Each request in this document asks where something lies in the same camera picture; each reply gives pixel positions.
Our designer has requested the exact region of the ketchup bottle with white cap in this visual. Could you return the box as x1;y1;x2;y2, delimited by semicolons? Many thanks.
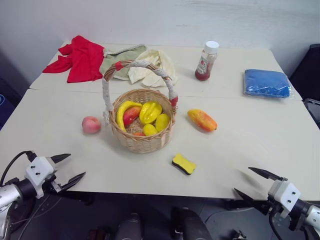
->
194;40;220;82

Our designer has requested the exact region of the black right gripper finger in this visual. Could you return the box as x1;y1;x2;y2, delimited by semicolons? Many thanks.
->
232;187;269;216
247;166;289;182

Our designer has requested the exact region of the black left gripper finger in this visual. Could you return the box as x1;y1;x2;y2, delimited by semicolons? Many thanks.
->
58;171;87;193
50;153;72;165

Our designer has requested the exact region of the small yellow lemon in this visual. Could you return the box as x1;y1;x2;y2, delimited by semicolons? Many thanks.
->
142;123;159;137

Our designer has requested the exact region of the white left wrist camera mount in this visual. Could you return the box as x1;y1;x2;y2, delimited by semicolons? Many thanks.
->
24;156;56;200

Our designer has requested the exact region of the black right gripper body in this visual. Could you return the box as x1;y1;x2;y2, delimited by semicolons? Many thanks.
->
260;196;285;218

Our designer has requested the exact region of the yellow and black sponge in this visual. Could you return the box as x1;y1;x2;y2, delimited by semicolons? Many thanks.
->
171;153;198;176

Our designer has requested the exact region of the yellow starfruit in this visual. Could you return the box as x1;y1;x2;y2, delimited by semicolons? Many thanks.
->
138;100;163;125

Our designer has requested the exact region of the green cloth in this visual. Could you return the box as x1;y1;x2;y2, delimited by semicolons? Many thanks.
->
99;44;149;82

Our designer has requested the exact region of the red and yellow mango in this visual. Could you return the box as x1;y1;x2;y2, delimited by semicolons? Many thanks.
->
123;106;143;127

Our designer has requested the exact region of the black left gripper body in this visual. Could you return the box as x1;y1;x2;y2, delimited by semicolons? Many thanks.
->
43;156;64;195

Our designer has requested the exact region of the cream cloth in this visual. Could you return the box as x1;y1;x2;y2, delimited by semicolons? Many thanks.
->
127;49;179;89

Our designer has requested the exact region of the yellow banana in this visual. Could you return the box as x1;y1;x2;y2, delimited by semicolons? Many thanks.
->
116;100;143;133

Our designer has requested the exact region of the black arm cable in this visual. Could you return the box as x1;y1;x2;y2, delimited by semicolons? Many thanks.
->
0;150;37;186
268;211;285;240

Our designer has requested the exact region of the red cloth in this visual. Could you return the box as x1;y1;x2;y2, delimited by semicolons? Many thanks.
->
42;35;106;84

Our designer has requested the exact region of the large yellow lemon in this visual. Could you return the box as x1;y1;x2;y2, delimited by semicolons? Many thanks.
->
154;113;171;133

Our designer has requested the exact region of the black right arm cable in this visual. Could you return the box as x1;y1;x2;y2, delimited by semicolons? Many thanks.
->
268;211;285;240

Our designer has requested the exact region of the orange and yellow papaya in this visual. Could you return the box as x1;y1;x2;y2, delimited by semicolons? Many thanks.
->
187;108;219;133

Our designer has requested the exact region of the wicker basket with rope handle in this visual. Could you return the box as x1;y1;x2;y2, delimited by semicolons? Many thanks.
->
101;59;180;154

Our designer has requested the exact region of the pink peach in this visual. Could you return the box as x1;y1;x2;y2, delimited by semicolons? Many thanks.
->
81;115;102;135

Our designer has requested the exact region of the blue cloth in plastic bag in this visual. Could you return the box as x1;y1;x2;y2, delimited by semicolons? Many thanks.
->
242;68;299;100

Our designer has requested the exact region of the grey dark frame object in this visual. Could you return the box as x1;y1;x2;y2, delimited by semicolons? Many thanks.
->
302;97;320;131

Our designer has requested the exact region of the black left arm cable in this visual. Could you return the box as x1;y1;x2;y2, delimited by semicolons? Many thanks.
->
0;150;37;186

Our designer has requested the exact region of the small dark rounded shape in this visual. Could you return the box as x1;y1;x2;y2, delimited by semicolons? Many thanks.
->
114;212;144;240

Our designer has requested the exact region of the large dark rounded shape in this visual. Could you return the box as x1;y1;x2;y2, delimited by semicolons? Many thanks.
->
170;206;214;240

